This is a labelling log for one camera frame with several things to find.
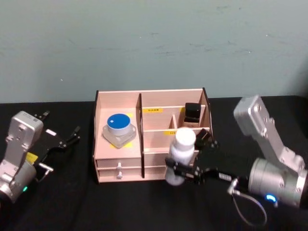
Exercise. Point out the pale wooden desk organizer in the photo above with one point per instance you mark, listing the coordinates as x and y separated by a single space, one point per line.
106 150

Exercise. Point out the white plastic bottle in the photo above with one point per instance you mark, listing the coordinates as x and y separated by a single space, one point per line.
184 142

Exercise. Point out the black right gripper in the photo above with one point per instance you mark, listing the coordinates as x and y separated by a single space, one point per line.
216 172

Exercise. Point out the black table cloth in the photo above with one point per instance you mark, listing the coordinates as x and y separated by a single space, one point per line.
120 207

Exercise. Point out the pale wooden drawer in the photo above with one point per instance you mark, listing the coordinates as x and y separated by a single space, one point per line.
108 163
108 175

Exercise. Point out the small black box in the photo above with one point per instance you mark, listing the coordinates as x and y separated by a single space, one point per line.
192 109

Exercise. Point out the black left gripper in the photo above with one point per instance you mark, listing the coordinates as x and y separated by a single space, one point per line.
51 144

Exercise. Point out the clear jar with blue lid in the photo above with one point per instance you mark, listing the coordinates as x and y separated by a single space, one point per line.
119 121

